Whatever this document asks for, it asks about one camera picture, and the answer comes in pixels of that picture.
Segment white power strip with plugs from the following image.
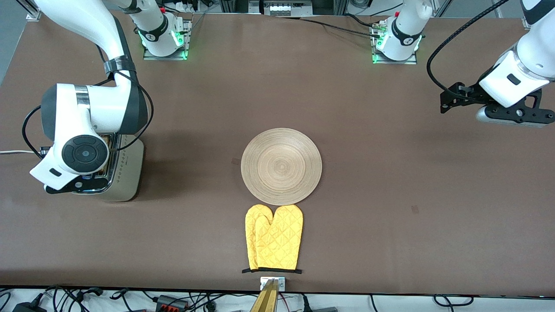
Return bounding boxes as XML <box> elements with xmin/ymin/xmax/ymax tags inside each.
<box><xmin>167</xmin><ymin>0</ymin><xmax>204</xmax><ymax>13</ymax></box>

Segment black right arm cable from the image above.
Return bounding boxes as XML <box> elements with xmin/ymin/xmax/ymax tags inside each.
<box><xmin>22</xmin><ymin>45</ymin><xmax>154</xmax><ymax>153</ymax></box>

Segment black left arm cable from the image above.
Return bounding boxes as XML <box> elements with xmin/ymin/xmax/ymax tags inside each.
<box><xmin>427</xmin><ymin>0</ymin><xmax>510</xmax><ymax>104</ymax></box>

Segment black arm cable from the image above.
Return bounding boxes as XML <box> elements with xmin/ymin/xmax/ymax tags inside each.
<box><xmin>22</xmin><ymin>45</ymin><xmax>154</xmax><ymax>153</ymax></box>
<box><xmin>427</xmin><ymin>0</ymin><xmax>510</xmax><ymax>104</ymax></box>

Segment yellow quilted oven mitt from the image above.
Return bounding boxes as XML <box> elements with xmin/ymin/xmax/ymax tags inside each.
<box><xmin>255</xmin><ymin>204</ymin><xmax>304</xmax><ymax>271</ymax></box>
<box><xmin>245</xmin><ymin>205</ymin><xmax>274</xmax><ymax>270</ymax></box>

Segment black plug adapter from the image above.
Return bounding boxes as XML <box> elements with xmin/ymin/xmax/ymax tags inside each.
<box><xmin>13</xmin><ymin>301</ymin><xmax>46</xmax><ymax>312</ymax></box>

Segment silver two-slot toaster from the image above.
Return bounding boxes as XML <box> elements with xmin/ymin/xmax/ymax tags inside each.
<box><xmin>65</xmin><ymin>132</ymin><xmax>145</xmax><ymax>203</ymax></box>

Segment yellow wooden stick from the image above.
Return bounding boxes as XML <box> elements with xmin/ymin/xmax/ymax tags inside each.
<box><xmin>249</xmin><ymin>279</ymin><xmax>280</xmax><ymax>312</ymax></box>

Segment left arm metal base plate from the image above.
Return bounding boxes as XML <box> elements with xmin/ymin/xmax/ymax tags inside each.
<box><xmin>371</xmin><ymin>22</ymin><xmax>418</xmax><ymax>65</ymax></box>

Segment black tape strip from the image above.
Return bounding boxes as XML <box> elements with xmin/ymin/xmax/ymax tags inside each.
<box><xmin>242</xmin><ymin>268</ymin><xmax>302</xmax><ymax>275</ymax></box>

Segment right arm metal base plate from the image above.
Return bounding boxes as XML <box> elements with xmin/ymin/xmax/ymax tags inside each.
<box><xmin>143</xmin><ymin>18</ymin><xmax>193</xmax><ymax>61</ymax></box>

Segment black looped cable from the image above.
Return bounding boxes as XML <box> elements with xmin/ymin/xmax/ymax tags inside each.
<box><xmin>434</xmin><ymin>294</ymin><xmax>474</xmax><ymax>307</ymax></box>

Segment small metal bracket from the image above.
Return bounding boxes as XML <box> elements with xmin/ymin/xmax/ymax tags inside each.
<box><xmin>260</xmin><ymin>277</ymin><xmax>286</xmax><ymax>291</ymax></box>

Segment black cable on table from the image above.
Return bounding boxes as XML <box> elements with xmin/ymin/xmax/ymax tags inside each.
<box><xmin>299</xmin><ymin>16</ymin><xmax>383</xmax><ymax>39</ymax></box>

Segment black adapter with red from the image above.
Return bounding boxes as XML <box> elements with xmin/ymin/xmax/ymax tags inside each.
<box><xmin>155</xmin><ymin>295</ymin><xmax>190</xmax><ymax>311</ymax></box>

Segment round wooden plate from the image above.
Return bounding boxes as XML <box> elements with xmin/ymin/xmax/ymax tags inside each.
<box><xmin>241</xmin><ymin>127</ymin><xmax>323</xmax><ymax>206</ymax></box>

